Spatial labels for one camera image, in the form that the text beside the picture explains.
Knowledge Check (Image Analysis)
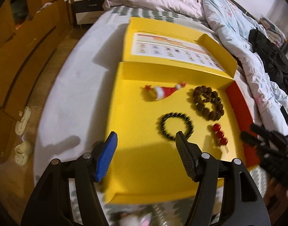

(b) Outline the black bead bracelet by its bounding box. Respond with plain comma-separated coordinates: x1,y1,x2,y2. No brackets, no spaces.
160,112,195,142

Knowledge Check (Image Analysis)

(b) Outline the brown rudraksha bead bracelet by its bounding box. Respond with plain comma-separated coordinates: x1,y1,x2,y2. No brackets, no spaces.
192,85,225,121

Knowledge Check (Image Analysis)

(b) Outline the red santa hat clip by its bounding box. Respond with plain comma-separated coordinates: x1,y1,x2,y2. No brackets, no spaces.
144,82,186,101

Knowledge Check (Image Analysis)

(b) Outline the white plush bunny with carrot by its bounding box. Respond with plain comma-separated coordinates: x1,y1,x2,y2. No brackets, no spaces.
111,212,152,226

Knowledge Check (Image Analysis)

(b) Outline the person's hand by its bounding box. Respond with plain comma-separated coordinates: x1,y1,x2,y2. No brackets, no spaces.
264,178,288,211

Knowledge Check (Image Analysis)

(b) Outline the leaf patterned bed blanket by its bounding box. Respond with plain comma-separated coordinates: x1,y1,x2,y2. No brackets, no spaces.
34,6,253,225

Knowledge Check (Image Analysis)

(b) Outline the light blue patterned duvet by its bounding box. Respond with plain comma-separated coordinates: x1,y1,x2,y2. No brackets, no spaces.
202,0,288,136

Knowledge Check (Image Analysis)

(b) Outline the yellow cardboard box with lid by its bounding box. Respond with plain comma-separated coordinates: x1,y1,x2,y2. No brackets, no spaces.
104,17,259,204

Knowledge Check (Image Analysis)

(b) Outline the black garment on bed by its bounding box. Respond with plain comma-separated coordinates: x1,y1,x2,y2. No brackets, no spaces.
248,29,288,95

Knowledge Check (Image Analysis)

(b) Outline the cream slipper far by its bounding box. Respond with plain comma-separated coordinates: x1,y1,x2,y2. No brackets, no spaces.
15,106,32,136

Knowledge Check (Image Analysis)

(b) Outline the bedside nightstand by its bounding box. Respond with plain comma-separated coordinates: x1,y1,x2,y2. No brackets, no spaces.
74,0,105,26

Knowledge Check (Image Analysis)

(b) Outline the wooden wardrobe with drawers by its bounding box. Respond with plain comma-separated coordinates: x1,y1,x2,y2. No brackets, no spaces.
0,0,74,163

